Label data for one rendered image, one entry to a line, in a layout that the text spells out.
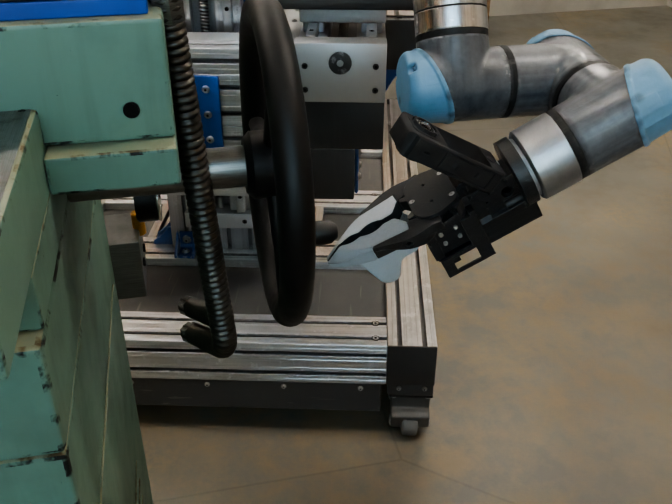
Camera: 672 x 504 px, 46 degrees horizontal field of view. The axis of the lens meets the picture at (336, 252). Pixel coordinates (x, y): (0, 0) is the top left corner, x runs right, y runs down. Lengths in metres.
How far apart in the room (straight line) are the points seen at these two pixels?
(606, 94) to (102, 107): 0.45
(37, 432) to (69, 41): 0.27
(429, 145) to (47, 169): 0.32
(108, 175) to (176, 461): 1.02
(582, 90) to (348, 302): 0.88
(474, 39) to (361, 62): 0.39
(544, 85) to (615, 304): 1.25
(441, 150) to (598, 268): 1.49
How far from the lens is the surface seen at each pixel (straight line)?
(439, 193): 0.77
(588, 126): 0.78
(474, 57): 0.82
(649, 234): 2.39
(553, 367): 1.80
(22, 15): 0.60
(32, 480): 0.60
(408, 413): 1.54
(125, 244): 0.99
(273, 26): 0.61
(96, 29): 0.59
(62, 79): 0.60
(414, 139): 0.71
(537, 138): 0.77
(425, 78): 0.80
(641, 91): 0.79
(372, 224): 0.79
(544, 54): 0.86
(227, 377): 1.50
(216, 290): 0.73
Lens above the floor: 1.10
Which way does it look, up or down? 31 degrees down
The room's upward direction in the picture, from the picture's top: straight up
